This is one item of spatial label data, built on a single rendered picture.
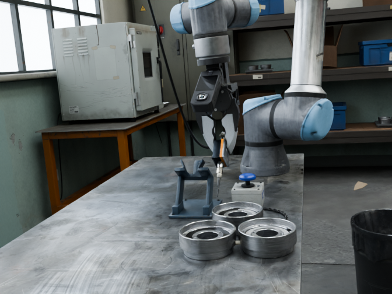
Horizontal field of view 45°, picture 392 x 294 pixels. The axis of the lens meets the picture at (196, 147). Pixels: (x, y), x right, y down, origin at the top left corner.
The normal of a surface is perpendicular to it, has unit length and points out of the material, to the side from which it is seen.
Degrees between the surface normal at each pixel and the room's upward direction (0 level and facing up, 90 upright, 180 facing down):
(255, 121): 90
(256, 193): 90
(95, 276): 0
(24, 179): 90
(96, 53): 90
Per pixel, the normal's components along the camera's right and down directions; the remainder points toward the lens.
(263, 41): -0.22, 0.18
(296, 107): -0.60, 0.00
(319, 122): 0.75, 0.19
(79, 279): -0.07, -0.98
